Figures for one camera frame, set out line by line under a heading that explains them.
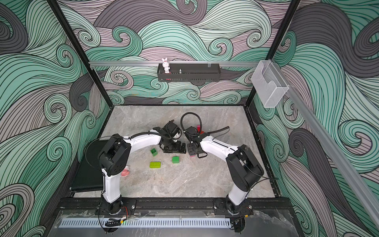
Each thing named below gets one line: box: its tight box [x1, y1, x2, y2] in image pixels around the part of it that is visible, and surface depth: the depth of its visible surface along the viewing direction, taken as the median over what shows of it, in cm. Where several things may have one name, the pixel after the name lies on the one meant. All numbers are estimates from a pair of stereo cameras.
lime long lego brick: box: [149, 160, 162, 169], surface depth 89 cm
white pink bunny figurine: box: [161, 57, 171, 74], surface depth 92 cm
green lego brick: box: [150, 148, 158, 157], surface depth 92 cm
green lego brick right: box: [171, 156, 181, 164], surface depth 92 cm
